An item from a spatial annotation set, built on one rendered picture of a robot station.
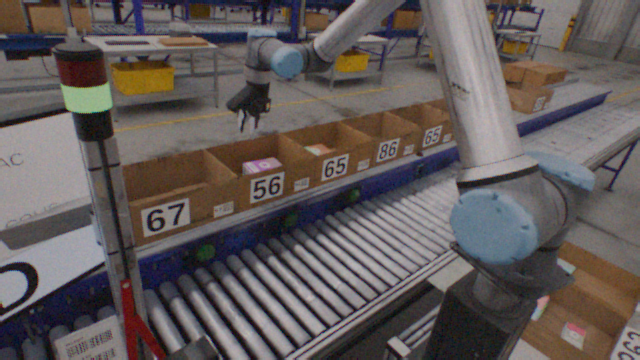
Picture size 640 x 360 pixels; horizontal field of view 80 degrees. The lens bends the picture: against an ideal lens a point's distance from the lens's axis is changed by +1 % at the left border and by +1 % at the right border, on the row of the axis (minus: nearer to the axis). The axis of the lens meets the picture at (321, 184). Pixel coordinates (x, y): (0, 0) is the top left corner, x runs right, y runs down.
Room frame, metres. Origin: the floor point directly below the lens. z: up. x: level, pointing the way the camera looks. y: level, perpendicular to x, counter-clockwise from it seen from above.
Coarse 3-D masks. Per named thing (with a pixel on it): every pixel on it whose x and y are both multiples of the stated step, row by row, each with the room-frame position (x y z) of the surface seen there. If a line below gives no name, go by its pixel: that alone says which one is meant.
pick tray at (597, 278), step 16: (560, 256) 1.38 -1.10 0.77; (576, 256) 1.35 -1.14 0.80; (592, 256) 1.32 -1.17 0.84; (576, 272) 1.30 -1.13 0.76; (592, 272) 1.29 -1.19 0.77; (608, 272) 1.26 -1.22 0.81; (624, 272) 1.23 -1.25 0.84; (576, 288) 1.10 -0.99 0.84; (592, 288) 1.21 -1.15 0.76; (608, 288) 1.22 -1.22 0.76; (624, 288) 1.21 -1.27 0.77; (608, 304) 1.03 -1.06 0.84; (624, 304) 1.13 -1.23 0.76
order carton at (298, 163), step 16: (224, 144) 1.52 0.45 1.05; (240, 144) 1.58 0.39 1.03; (256, 144) 1.64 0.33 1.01; (272, 144) 1.70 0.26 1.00; (288, 144) 1.67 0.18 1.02; (224, 160) 1.52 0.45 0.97; (240, 160) 1.58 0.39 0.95; (256, 160) 1.64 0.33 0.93; (288, 160) 1.66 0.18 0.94; (304, 160) 1.47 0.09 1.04; (240, 176) 1.26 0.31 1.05; (256, 176) 1.30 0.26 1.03; (288, 176) 1.41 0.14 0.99; (304, 176) 1.48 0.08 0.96; (240, 192) 1.25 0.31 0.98; (288, 192) 1.42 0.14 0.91; (240, 208) 1.25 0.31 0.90
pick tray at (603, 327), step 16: (560, 304) 1.09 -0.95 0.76; (576, 304) 1.06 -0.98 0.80; (592, 304) 1.03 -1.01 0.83; (544, 320) 1.00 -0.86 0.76; (560, 320) 1.01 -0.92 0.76; (576, 320) 1.02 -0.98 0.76; (592, 320) 1.01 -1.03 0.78; (608, 320) 0.99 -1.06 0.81; (624, 320) 0.96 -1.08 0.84; (528, 336) 0.90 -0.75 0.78; (544, 336) 0.87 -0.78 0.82; (560, 336) 0.93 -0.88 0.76; (592, 336) 0.95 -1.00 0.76; (608, 336) 0.96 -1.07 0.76; (544, 352) 0.86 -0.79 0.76; (560, 352) 0.83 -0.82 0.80; (576, 352) 0.81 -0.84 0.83; (592, 352) 0.88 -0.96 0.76; (608, 352) 0.87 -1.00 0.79
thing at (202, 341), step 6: (204, 336) 0.51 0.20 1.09; (192, 342) 0.50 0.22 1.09; (198, 342) 0.50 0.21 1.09; (204, 342) 0.50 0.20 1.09; (210, 342) 0.51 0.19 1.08; (180, 348) 0.48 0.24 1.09; (186, 348) 0.48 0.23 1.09; (192, 348) 0.48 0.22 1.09; (198, 348) 0.48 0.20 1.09; (204, 348) 0.49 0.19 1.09; (210, 348) 0.49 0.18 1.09; (174, 354) 0.47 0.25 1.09; (180, 354) 0.47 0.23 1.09; (186, 354) 0.47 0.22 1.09; (192, 354) 0.47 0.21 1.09; (198, 354) 0.47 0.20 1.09; (204, 354) 0.47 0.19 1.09; (210, 354) 0.48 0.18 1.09; (216, 354) 0.48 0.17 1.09
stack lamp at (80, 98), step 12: (60, 60) 0.43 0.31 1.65; (60, 72) 0.43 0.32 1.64; (72, 72) 0.43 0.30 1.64; (84, 72) 0.43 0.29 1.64; (96, 72) 0.44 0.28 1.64; (72, 84) 0.43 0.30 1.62; (84, 84) 0.43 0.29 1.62; (96, 84) 0.44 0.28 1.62; (108, 84) 0.46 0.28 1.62; (72, 96) 0.43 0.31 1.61; (84, 96) 0.43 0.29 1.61; (96, 96) 0.44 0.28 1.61; (108, 96) 0.45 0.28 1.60; (72, 108) 0.43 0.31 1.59; (84, 108) 0.43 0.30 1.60; (96, 108) 0.44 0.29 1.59
